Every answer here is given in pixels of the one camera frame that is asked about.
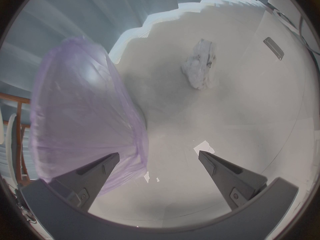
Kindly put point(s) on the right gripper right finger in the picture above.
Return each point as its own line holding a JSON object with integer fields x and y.
{"x": 227, "y": 179}

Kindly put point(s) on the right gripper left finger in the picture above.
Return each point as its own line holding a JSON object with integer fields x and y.
{"x": 92, "y": 179}

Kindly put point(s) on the purple plastic bag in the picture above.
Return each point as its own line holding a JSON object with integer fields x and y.
{"x": 75, "y": 84}

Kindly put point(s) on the white cushioned wooden chair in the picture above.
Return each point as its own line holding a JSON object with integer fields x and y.
{"x": 11, "y": 139}

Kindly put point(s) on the crumpled white paper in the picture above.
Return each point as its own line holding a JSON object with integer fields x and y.
{"x": 198, "y": 66}

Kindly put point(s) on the blue-green curtain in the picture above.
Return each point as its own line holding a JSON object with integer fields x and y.
{"x": 75, "y": 14}

